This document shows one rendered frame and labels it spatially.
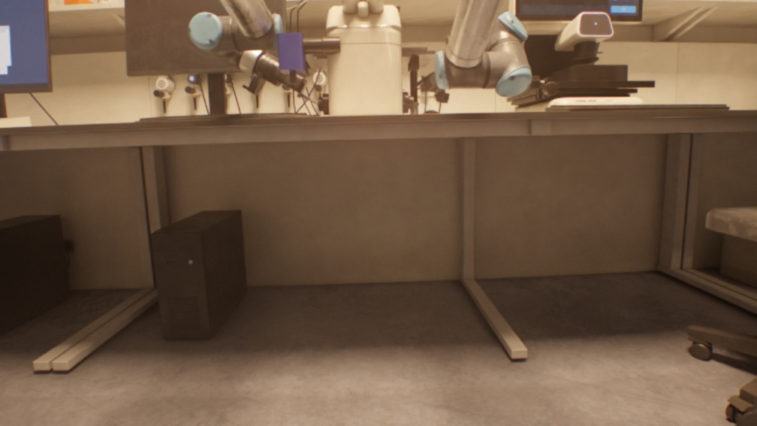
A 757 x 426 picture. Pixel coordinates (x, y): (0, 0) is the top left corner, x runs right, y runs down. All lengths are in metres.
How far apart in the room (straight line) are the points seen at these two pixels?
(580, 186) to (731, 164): 0.81
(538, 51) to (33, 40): 1.79
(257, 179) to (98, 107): 0.81
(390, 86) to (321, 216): 0.97
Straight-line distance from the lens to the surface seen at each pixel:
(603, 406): 1.24
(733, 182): 2.58
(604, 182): 2.13
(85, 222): 2.28
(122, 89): 2.13
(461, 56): 0.91
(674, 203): 2.24
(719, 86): 2.49
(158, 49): 1.49
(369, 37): 1.03
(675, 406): 1.33
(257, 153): 1.86
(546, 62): 1.54
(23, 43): 1.88
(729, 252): 2.43
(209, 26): 1.12
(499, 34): 1.07
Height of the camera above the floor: 0.69
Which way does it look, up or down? 7 degrees down
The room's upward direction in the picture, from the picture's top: 1 degrees counter-clockwise
